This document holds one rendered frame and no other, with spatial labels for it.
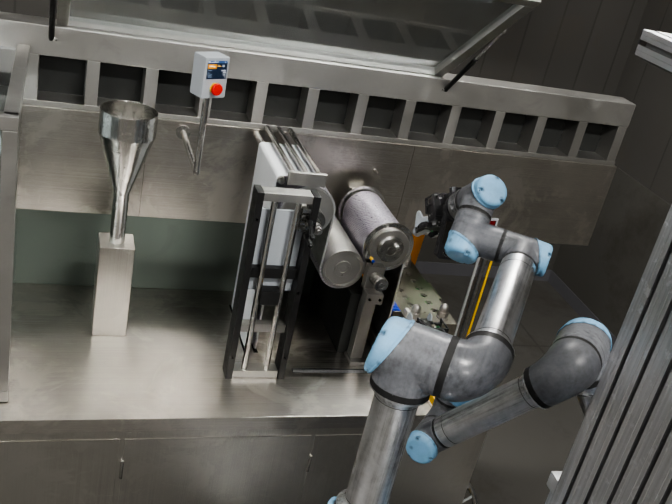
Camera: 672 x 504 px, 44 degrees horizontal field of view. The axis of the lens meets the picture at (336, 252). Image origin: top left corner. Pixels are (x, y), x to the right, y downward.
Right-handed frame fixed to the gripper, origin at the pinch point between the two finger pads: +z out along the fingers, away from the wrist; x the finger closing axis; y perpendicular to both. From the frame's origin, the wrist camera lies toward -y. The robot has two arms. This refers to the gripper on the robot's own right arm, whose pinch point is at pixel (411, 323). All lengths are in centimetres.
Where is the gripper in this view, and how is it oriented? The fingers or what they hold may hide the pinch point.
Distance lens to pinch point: 230.1
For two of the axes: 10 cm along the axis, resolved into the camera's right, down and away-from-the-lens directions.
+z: -2.7, -4.7, 8.4
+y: 2.0, -8.8, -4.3
